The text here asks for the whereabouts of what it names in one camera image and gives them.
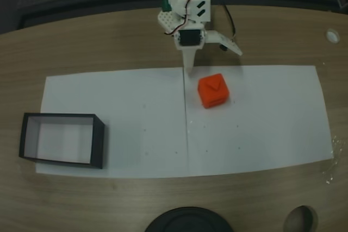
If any orange cube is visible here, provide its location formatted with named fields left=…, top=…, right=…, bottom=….
left=197, top=73, right=231, bottom=109

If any black box white inside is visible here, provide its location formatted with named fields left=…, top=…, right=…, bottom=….
left=18, top=112, right=107, bottom=170

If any white paper sheet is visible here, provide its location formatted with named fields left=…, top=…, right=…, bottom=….
left=35, top=68, right=190, bottom=180
left=183, top=65, right=335, bottom=178

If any white round table cap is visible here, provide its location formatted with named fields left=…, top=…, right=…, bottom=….
left=325, top=28, right=340, bottom=44

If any black round object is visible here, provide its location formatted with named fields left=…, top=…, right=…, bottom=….
left=144, top=206, right=235, bottom=232

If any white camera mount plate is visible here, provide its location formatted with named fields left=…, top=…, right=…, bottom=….
left=206, top=30, right=244, bottom=57

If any black camera cable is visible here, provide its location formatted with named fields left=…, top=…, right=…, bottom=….
left=223, top=3, right=239, bottom=45

